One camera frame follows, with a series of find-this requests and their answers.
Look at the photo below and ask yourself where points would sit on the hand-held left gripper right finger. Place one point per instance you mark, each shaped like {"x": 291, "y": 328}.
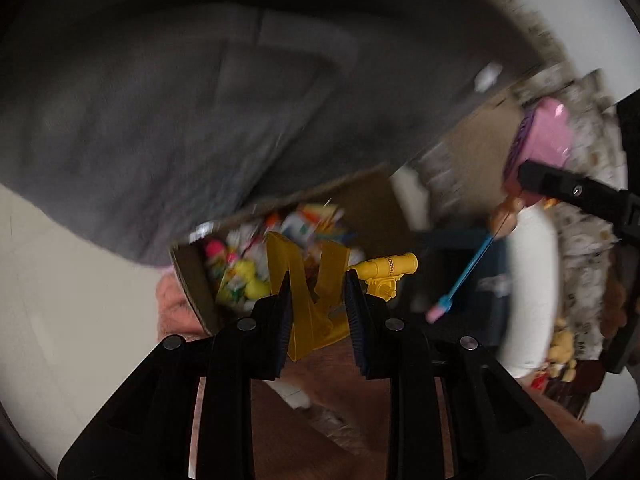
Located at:
{"x": 357, "y": 330}

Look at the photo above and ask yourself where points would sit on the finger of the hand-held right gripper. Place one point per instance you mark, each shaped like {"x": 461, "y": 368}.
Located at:
{"x": 575, "y": 190}

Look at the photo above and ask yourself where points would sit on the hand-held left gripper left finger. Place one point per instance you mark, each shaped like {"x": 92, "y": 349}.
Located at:
{"x": 280, "y": 330}

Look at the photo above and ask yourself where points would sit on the yellow translucent plastic toy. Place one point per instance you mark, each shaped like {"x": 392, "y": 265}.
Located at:
{"x": 305, "y": 330}

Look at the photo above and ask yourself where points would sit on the pink hat doll toy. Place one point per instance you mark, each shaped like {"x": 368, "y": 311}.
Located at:
{"x": 545, "y": 130}

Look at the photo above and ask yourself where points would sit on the pile of small toys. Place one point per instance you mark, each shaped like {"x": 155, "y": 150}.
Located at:
{"x": 240, "y": 275}

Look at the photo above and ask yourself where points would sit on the yellow toy cannon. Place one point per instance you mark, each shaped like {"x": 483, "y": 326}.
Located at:
{"x": 385, "y": 265}

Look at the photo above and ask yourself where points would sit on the cardboard box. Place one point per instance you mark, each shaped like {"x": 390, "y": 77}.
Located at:
{"x": 192, "y": 272}

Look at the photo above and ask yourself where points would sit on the blue toy stick pink tip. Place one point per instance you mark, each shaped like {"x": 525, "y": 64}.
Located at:
{"x": 465, "y": 275}

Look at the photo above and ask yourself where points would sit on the brown soft toy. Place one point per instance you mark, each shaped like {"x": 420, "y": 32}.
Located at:
{"x": 614, "y": 307}

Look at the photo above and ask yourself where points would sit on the yellow soft toy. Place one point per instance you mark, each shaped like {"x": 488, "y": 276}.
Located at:
{"x": 561, "y": 352}

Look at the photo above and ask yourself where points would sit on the white sticker label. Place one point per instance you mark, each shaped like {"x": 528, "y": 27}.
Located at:
{"x": 487, "y": 77}

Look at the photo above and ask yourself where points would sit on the white marble coffee table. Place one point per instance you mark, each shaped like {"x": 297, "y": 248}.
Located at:
{"x": 175, "y": 100}

